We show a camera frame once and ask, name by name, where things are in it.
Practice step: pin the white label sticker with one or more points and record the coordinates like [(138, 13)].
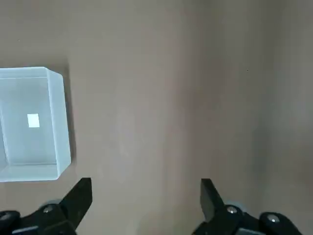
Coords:
[(33, 120)]

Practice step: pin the translucent plastic bin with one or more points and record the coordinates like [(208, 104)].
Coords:
[(58, 117)]

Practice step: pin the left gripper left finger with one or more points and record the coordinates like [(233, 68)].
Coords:
[(73, 208)]

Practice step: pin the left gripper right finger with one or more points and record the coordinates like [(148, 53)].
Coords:
[(212, 208)]

